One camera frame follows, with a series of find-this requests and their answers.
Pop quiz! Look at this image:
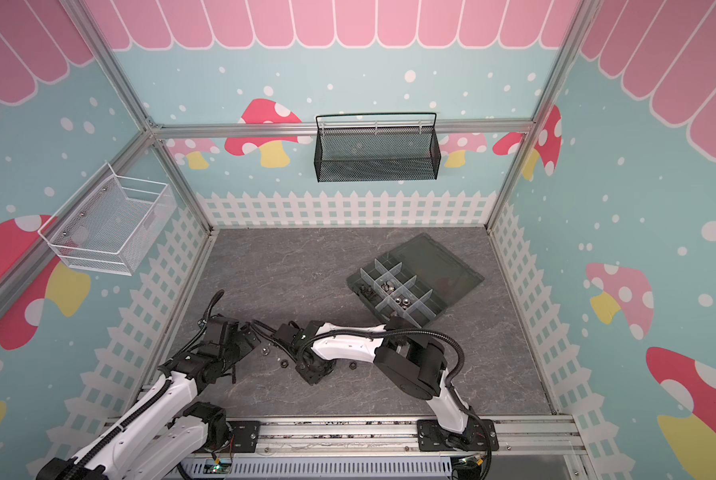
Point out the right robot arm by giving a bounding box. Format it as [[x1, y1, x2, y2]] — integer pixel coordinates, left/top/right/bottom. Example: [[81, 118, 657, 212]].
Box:
[[271, 319, 491, 451]]

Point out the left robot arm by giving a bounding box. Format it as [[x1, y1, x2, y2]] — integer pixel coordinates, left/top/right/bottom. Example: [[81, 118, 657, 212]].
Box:
[[37, 316, 260, 479]]

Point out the clear compartment organizer box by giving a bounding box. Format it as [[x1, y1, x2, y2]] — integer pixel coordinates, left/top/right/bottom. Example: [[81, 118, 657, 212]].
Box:
[[347, 233, 484, 328]]

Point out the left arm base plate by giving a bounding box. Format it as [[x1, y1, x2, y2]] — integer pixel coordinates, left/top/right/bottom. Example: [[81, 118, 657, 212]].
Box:
[[216, 420, 262, 455]]

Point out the grey slotted cable duct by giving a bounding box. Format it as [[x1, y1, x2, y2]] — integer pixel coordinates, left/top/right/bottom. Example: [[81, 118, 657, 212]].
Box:
[[182, 457, 452, 479]]

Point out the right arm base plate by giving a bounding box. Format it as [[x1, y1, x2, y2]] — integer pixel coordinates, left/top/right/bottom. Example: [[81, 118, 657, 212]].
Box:
[[416, 418, 500, 452]]

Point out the white wire mesh basket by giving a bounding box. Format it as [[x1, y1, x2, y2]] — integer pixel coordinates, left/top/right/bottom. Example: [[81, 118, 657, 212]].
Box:
[[38, 164, 177, 276]]

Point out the aluminium mounting rail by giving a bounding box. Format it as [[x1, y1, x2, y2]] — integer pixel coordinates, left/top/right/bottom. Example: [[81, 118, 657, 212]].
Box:
[[92, 415, 587, 458]]

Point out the black wire mesh basket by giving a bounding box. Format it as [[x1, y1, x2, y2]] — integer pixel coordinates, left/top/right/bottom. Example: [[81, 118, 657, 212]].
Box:
[[314, 112, 442, 183]]

